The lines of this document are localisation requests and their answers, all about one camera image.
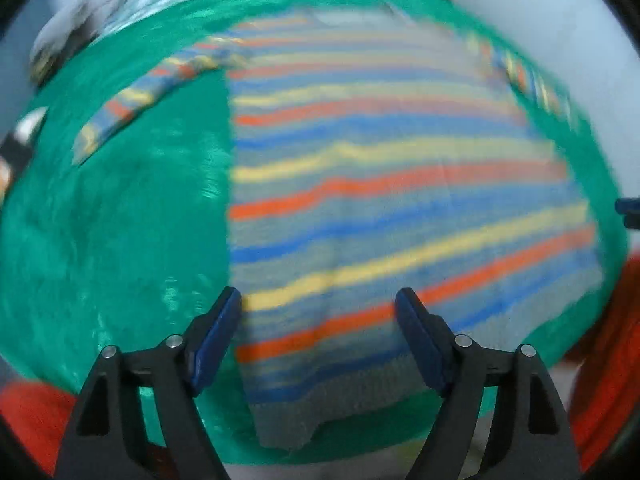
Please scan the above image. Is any red cloth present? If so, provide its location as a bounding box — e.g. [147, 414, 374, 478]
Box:
[567, 255, 640, 473]

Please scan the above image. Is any striped knit sweater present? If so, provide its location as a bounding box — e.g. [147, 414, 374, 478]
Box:
[71, 9, 602, 450]

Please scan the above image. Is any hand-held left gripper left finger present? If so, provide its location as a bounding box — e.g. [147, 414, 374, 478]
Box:
[54, 286, 243, 480]

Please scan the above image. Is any green blanket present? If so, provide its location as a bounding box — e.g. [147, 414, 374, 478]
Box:
[0, 0, 630, 466]

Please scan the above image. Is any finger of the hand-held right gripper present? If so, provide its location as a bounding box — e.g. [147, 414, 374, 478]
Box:
[615, 197, 640, 231]

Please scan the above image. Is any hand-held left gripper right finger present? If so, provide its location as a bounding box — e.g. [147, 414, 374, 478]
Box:
[395, 287, 584, 480]

